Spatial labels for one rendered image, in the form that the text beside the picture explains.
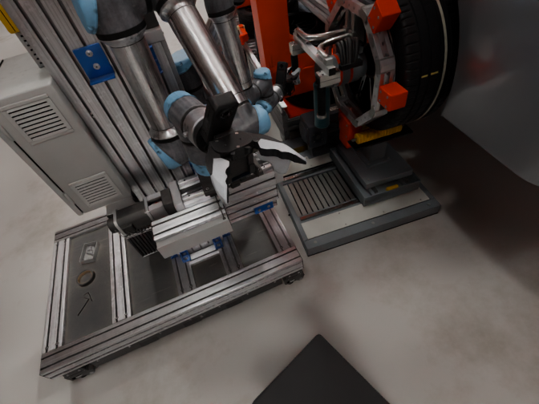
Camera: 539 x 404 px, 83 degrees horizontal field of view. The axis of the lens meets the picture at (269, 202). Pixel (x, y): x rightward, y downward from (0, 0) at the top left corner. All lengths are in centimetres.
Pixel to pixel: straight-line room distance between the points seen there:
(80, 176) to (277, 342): 112
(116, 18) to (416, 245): 169
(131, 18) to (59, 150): 52
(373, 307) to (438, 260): 46
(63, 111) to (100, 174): 24
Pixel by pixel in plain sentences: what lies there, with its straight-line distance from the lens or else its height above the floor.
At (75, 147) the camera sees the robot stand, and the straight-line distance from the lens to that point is 117.
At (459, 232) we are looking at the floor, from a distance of 204.
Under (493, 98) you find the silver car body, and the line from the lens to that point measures 128.
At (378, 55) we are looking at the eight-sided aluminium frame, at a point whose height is 99.
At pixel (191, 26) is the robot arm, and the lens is 82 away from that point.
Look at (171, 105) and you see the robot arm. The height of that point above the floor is 125.
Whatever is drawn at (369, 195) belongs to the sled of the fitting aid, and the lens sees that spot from 190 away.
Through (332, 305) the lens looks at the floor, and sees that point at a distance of 168.
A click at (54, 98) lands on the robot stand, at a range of 110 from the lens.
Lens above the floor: 156
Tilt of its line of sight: 48 degrees down
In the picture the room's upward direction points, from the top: 12 degrees counter-clockwise
